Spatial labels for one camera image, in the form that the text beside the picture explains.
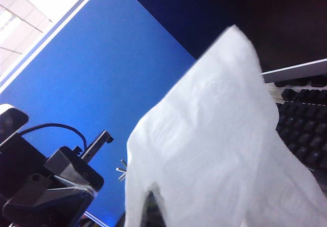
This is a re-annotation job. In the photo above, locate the white facial tissue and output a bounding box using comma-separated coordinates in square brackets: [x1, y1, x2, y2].
[124, 24, 327, 227]

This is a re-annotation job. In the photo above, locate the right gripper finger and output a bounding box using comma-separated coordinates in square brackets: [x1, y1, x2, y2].
[143, 185, 167, 227]

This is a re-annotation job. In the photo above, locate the blue partition panel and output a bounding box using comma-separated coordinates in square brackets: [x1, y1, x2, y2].
[0, 0, 200, 227]

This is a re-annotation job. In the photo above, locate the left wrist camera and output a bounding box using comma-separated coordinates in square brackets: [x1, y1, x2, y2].
[0, 104, 29, 142]

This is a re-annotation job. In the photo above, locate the black left camera cable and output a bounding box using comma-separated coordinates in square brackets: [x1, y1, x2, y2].
[19, 123, 88, 150]

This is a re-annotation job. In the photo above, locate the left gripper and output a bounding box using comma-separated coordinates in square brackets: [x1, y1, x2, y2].
[2, 130, 114, 227]

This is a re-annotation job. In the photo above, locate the grey partition frame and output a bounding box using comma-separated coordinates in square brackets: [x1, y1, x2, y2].
[0, 0, 108, 89]

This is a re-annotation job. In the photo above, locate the black left camera bracket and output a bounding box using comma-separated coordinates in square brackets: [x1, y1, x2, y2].
[0, 134, 48, 199]

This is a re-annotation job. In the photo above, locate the large black monitor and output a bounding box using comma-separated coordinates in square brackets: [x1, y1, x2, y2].
[178, 0, 327, 83]

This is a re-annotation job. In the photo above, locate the black keyboard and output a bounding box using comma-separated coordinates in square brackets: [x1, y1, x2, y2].
[274, 75, 327, 176]

